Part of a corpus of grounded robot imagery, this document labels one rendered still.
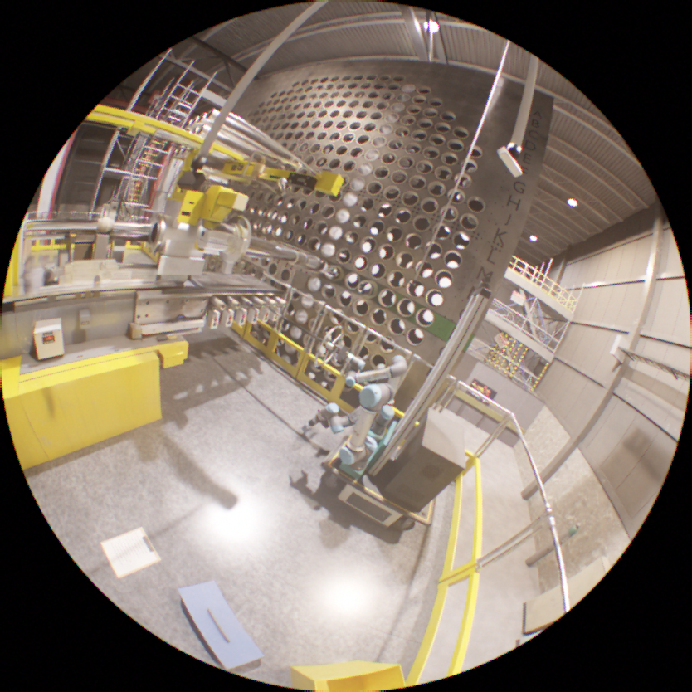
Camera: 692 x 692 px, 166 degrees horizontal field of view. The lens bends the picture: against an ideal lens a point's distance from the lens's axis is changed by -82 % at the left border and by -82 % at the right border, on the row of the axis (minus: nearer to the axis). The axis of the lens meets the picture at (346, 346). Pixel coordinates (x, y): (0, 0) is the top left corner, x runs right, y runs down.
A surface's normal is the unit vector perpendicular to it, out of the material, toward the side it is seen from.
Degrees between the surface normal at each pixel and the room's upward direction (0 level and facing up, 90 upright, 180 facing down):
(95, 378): 90
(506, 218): 90
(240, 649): 0
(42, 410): 90
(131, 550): 0
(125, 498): 0
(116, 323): 90
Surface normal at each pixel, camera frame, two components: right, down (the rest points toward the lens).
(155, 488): 0.39, -0.86
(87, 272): 0.82, 0.49
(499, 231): -0.43, 0.15
